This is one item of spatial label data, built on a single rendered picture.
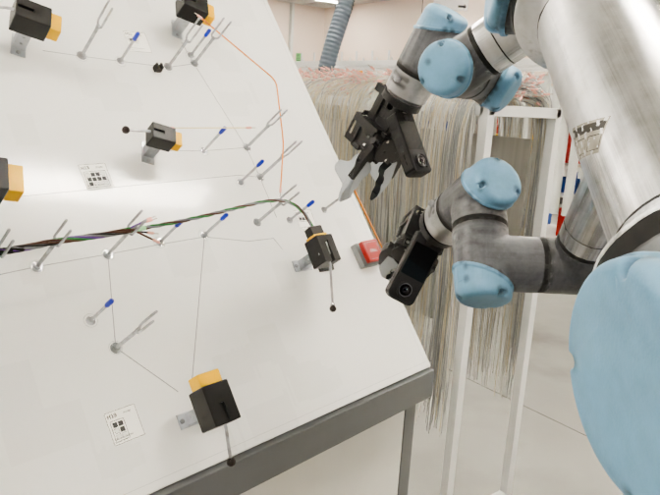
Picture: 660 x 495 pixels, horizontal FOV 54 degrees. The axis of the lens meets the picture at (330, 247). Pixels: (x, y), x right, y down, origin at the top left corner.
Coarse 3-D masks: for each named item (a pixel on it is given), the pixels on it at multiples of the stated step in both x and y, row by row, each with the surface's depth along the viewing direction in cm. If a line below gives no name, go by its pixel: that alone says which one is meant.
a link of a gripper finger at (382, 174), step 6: (372, 162) 120; (384, 162) 116; (390, 162) 116; (396, 162) 116; (372, 168) 120; (378, 168) 119; (384, 168) 116; (390, 168) 116; (372, 174) 121; (378, 174) 119; (384, 174) 116; (390, 174) 118; (378, 180) 118; (384, 180) 118; (390, 180) 119; (378, 186) 119; (384, 186) 119; (372, 192) 120; (378, 192) 119; (372, 198) 121
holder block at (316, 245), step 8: (312, 240) 125; (320, 240) 124; (328, 240) 126; (312, 248) 125; (320, 248) 124; (336, 248) 126; (312, 256) 125; (320, 256) 124; (328, 256) 124; (336, 256) 125; (312, 264) 125; (320, 264) 124; (328, 264) 126
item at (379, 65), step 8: (296, 64) 571; (304, 64) 561; (312, 64) 552; (336, 64) 527; (344, 64) 519; (352, 64) 511; (360, 64) 503; (368, 64) 495; (376, 64) 488; (384, 64) 481; (392, 64) 475; (520, 64) 388; (528, 64) 383; (536, 64) 379; (552, 224) 443; (552, 232) 415
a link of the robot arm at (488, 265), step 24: (480, 216) 84; (456, 240) 86; (480, 240) 83; (504, 240) 83; (528, 240) 84; (456, 264) 84; (480, 264) 81; (504, 264) 82; (528, 264) 82; (456, 288) 84; (480, 288) 81; (504, 288) 81; (528, 288) 83
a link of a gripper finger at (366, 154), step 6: (372, 144) 109; (378, 144) 110; (366, 150) 110; (372, 150) 109; (360, 156) 110; (366, 156) 109; (372, 156) 110; (360, 162) 110; (354, 168) 112; (360, 168) 111; (354, 174) 111
